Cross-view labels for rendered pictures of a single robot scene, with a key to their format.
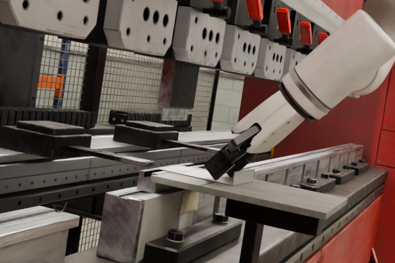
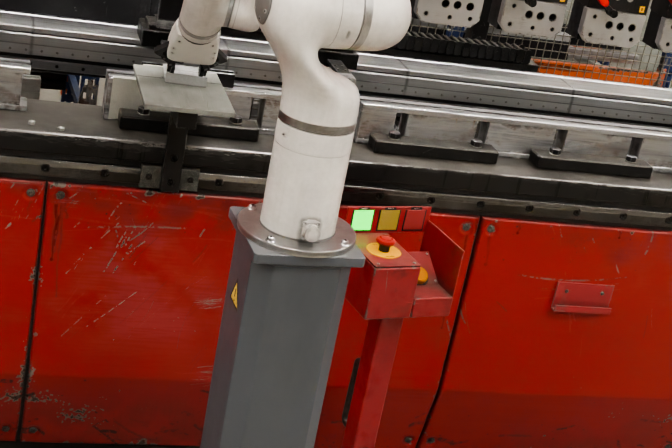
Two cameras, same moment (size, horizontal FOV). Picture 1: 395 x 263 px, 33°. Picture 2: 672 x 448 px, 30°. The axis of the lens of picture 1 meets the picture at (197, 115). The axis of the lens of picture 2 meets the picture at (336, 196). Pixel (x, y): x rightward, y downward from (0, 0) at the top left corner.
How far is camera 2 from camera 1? 233 cm
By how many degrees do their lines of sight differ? 53
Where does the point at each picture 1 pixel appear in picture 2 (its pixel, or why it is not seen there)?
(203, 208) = not seen: hidden behind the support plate
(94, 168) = (235, 67)
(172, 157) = (386, 83)
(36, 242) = not seen: outside the picture
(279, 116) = (173, 35)
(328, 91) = (185, 22)
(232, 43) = not seen: outside the picture
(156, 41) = not seen: outside the picture
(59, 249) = (14, 83)
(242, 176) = (182, 79)
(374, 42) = not seen: outside the picture
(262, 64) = not seen: outside the picture
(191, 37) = not seen: outside the picture
